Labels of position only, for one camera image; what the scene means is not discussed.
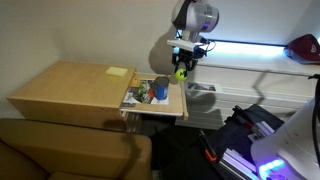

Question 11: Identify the aluminium extrusion profile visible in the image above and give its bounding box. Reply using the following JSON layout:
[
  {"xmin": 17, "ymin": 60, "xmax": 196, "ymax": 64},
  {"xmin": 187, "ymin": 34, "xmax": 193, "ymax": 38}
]
[{"xmin": 218, "ymin": 148, "xmax": 262, "ymax": 180}]

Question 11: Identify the white ribbed radiator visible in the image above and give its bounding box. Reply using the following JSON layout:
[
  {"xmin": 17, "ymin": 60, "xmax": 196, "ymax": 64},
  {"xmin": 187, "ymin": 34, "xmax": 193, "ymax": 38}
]
[{"xmin": 174, "ymin": 74, "xmax": 320, "ymax": 131}]

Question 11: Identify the yellow-green tennis ball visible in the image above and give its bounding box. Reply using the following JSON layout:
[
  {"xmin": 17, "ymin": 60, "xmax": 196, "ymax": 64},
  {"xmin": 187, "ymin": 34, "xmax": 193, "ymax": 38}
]
[{"xmin": 175, "ymin": 68, "xmax": 188, "ymax": 82}]

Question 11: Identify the orange black bar clamp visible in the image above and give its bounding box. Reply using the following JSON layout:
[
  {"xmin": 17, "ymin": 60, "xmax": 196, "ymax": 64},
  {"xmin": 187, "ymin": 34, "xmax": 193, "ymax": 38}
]
[
  {"xmin": 199, "ymin": 129, "xmax": 218, "ymax": 163},
  {"xmin": 232, "ymin": 105, "xmax": 258, "ymax": 130}
]

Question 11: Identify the small photo card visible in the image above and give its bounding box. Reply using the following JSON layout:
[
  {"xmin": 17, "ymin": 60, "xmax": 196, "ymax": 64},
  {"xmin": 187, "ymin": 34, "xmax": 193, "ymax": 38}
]
[{"xmin": 185, "ymin": 81, "xmax": 224, "ymax": 94}]

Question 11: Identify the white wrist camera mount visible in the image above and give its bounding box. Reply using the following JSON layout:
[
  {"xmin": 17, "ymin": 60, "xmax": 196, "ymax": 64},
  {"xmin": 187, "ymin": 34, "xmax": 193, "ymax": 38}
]
[{"xmin": 166, "ymin": 38, "xmax": 207, "ymax": 52}]

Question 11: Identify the light wooden cabinet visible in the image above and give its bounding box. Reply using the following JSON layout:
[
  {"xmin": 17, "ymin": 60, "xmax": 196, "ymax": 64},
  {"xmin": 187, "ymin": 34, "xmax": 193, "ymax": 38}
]
[{"xmin": 6, "ymin": 59, "xmax": 137, "ymax": 133}]

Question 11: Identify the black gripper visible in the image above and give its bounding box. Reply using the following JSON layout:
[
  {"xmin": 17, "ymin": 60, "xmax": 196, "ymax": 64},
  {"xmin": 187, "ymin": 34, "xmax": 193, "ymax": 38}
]
[{"xmin": 171, "ymin": 46, "xmax": 203, "ymax": 75}]

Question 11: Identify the brown leather sofa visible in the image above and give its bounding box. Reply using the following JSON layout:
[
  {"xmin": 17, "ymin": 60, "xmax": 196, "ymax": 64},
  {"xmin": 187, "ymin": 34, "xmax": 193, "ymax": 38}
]
[{"xmin": 0, "ymin": 118, "xmax": 153, "ymax": 180}]

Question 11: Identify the maroon baseball cap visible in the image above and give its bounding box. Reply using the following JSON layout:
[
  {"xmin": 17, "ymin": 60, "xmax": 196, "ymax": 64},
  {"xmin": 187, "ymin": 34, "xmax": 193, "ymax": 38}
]
[{"xmin": 287, "ymin": 33, "xmax": 320, "ymax": 63}]

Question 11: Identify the white windowsill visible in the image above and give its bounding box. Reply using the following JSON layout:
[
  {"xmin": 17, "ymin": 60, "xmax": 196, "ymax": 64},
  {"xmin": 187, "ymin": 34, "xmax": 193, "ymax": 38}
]
[{"xmin": 193, "ymin": 44, "xmax": 320, "ymax": 78}]

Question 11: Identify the blue tin can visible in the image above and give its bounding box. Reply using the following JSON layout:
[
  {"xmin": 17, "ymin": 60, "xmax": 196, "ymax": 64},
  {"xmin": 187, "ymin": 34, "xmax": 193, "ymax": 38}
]
[{"xmin": 153, "ymin": 75, "xmax": 171, "ymax": 101}]

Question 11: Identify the black hanging robot cable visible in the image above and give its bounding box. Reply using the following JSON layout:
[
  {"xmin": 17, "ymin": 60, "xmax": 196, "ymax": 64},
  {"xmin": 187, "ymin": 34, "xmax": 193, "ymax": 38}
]
[{"xmin": 308, "ymin": 73, "xmax": 320, "ymax": 159}]

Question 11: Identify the small orange box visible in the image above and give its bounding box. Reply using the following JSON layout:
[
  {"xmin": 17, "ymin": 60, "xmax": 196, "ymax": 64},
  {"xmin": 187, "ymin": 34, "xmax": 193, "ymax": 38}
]
[{"xmin": 129, "ymin": 77, "xmax": 141, "ymax": 89}]

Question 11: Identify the printed colourful magazine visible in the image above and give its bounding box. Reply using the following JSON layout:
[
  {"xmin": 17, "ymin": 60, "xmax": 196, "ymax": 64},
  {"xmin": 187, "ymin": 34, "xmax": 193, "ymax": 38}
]
[{"xmin": 121, "ymin": 78, "xmax": 170, "ymax": 106}]

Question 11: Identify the yellow sponge pad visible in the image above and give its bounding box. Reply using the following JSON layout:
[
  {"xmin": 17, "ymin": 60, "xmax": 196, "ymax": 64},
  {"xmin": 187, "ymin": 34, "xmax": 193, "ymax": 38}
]
[{"xmin": 105, "ymin": 66, "xmax": 129, "ymax": 78}]

